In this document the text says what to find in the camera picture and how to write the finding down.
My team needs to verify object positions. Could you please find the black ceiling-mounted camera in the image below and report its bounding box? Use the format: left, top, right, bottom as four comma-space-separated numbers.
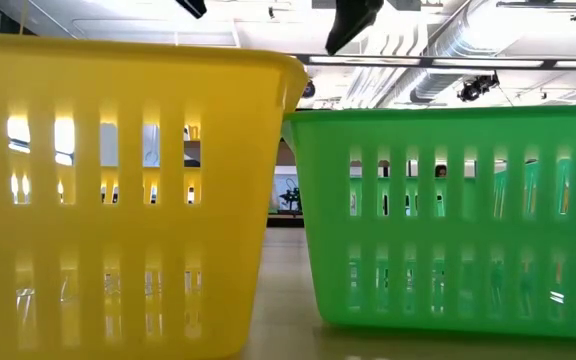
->
457, 73, 501, 103

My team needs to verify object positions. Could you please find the black overhead light bar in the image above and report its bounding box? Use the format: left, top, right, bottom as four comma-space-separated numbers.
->
295, 53, 576, 71

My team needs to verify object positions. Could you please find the green plastic basket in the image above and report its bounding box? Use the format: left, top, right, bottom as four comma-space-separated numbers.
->
281, 104, 576, 341

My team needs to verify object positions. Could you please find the yellow plastic basket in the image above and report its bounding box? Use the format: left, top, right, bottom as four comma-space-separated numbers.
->
0, 32, 310, 360

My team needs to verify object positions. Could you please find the silver ventilation duct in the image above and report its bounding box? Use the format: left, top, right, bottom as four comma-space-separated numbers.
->
410, 0, 507, 105

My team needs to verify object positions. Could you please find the black ceiling light rail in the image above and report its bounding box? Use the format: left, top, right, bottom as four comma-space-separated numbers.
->
495, 0, 576, 22

